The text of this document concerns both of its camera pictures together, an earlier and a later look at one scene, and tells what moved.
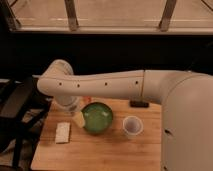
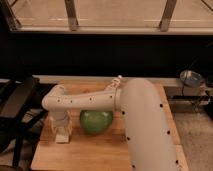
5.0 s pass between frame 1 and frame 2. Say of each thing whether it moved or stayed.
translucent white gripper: moved
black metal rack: stayed
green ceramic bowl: stayed
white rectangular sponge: stayed
